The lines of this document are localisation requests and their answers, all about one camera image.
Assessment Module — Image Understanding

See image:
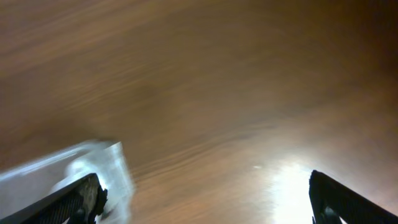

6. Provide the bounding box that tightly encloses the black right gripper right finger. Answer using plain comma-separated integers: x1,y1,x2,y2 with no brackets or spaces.
309,170,397,224

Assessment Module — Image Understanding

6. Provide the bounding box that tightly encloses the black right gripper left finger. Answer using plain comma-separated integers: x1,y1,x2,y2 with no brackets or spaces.
1,173,108,224

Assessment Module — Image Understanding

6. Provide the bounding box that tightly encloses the clear plastic container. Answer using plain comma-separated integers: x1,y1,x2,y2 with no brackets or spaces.
1,141,135,224

